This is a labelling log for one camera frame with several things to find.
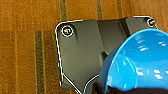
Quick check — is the blue plastic bowl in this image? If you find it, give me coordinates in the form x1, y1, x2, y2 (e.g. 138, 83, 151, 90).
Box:
98, 28, 168, 93

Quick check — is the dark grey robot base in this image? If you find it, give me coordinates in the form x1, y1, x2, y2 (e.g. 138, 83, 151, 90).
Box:
54, 17, 158, 94

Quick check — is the blue cable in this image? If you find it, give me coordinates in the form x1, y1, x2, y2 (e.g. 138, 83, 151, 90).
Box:
82, 73, 101, 94

